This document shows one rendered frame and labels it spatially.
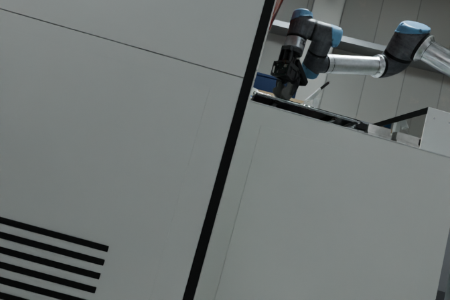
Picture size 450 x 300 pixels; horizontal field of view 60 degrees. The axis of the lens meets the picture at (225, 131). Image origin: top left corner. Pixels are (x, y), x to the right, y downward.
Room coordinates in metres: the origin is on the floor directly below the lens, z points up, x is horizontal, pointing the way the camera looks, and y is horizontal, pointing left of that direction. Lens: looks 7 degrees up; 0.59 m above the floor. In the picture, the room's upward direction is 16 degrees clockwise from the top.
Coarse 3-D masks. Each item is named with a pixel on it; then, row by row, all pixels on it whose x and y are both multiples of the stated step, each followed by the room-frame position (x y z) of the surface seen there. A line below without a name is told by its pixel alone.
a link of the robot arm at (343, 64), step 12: (312, 60) 1.43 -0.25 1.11; (324, 60) 1.44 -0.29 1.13; (336, 60) 1.46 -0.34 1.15; (348, 60) 1.48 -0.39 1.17; (360, 60) 1.50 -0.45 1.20; (372, 60) 1.52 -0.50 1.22; (384, 60) 1.53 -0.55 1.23; (312, 72) 1.46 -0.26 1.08; (324, 72) 1.48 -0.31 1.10; (336, 72) 1.50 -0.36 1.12; (348, 72) 1.51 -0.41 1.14; (360, 72) 1.53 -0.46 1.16; (372, 72) 1.54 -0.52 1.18; (384, 72) 1.55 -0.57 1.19; (396, 72) 1.56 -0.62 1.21
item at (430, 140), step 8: (432, 112) 1.12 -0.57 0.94; (440, 112) 1.12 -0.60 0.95; (448, 112) 1.12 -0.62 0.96; (432, 120) 1.12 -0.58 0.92; (440, 120) 1.12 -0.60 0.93; (448, 120) 1.12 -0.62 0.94; (424, 128) 1.12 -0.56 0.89; (432, 128) 1.12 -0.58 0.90; (440, 128) 1.12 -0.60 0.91; (448, 128) 1.12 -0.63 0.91; (424, 136) 1.12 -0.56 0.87; (432, 136) 1.12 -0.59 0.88; (440, 136) 1.12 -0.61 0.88; (448, 136) 1.12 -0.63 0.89; (424, 144) 1.12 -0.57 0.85; (432, 144) 1.12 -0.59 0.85; (440, 144) 1.12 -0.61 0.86; (448, 144) 1.12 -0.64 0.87; (440, 152) 1.12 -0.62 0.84; (448, 152) 1.12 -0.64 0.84
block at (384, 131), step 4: (368, 124) 1.30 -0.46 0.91; (368, 128) 1.30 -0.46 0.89; (372, 128) 1.30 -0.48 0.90; (376, 128) 1.30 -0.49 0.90; (380, 128) 1.30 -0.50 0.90; (384, 128) 1.30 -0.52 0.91; (372, 132) 1.30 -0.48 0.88; (376, 132) 1.30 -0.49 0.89; (380, 132) 1.30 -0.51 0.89; (384, 132) 1.30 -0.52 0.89; (388, 132) 1.30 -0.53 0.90; (388, 136) 1.30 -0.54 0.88
